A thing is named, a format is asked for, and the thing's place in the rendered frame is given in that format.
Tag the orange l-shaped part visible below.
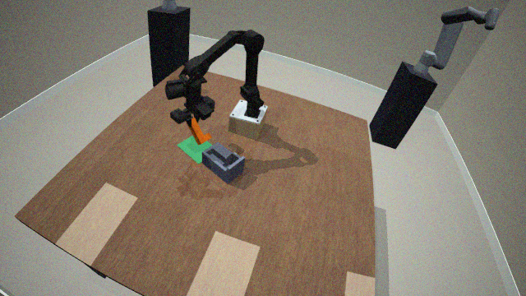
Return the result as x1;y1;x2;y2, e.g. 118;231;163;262
189;118;212;145

